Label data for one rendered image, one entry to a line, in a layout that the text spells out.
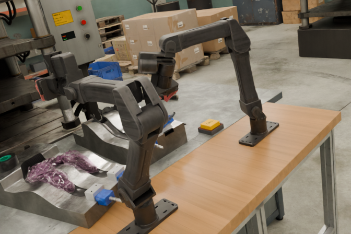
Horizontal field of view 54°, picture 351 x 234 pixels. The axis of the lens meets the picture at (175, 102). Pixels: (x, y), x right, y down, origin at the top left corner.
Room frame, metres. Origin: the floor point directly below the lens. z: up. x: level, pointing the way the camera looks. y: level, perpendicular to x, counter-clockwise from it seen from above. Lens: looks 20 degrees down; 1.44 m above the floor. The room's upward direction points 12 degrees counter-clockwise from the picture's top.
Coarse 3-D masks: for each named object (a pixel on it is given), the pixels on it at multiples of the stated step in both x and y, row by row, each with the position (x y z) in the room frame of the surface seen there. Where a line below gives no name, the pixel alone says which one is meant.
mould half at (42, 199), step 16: (48, 144) 1.30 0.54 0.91; (96, 160) 1.14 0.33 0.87; (0, 176) 1.10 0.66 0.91; (16, 176) 1.12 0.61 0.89; (80, 176) 1.06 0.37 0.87; (0, 192) 1.08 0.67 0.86; (16, 192) 1.03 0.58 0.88; (32, 192) 0.97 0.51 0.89; (48, 192) 0.97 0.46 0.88; (64, 192) 0.98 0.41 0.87; (16, 208) 1.05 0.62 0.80; (32, 208) 0.99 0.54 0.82; (48, 208) 0.95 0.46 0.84; (64, 208) 0.91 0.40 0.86; (80, 208) 0.89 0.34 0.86; (96, 208) 0.90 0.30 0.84; (80, 224) 0.87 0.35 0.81
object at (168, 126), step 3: (171, 114) 1.20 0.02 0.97; (174, 114) 1.19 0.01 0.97; (171, 117) 1.20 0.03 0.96; (168, 120) 1.22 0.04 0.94; (171, 120) 1.23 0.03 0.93; (168, 123) 1.21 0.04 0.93; (165, 126) 1.22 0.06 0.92; (168, 126) 1.24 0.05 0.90; (171, 126) 1.25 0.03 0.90; (165, 129) 1.23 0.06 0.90; (168, 129) 1.24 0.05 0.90; (162, 132) 1.22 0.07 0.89; (165, 132) 1.24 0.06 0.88
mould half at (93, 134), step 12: (120, 120) 1.41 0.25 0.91; (84, 132) 1.40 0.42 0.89; (96, 132) 1.33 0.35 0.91; (108, 132) 1.33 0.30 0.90; (180, 132) 1.27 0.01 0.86; (84, 144) 1.43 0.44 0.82; (96, 144) 1.34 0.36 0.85; (108, 144) 1.26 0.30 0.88; (120, 144) 1.21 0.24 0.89; (168, 144) 1.22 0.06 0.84; (180, 144) 1.26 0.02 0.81; (108, 156) 1.28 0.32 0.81; (120, 156) 1.20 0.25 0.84; (156, 156) 1.18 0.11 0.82
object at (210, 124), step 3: (207, 120) 1.38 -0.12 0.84; (210, 120) 1.37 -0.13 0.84; (213, 120) 1.36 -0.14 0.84; (216, 120) 1.36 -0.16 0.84; (201, 123) 1.36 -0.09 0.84; (204, 123) 1.35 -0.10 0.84; (207, 123) 1.34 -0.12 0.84; (210, 123) 1.34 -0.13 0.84; (213, 123) 1.33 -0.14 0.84; (216, 123) 1.33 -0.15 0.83; (219, 123) 1.34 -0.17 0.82; (201, 126) 1.35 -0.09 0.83; (204, 126) 1.33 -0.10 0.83; (207, 126) 1.32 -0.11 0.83; (210, 126) 1.31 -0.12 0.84; (213, 126) 1.32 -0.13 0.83; (216, 126) 1.33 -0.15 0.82; (207, 129) 1.32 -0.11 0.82; (210, 129) 1.31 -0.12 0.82
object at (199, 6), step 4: (188, 0) 8.23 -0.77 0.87; (192, 0) 8.14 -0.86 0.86; (196, 0) 8.09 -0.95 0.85; (200, 0) 8.07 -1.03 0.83; (204, 0) 8.09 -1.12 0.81; (208, 0) 8.15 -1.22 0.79; (188, 4) 8.28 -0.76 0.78; (192, 4) 8.15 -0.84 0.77; (196, 4) 8.09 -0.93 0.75; (200, 4) 8.07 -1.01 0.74; (204, 4) 8.08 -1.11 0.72; (208, 4) 8.13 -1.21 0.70; (188, 8) 8.37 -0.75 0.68; (196, 8) 8.10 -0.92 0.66; (200, 8) 8.08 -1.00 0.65; (204, 8) 8.08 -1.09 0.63; (208, 8) 8.12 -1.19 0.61
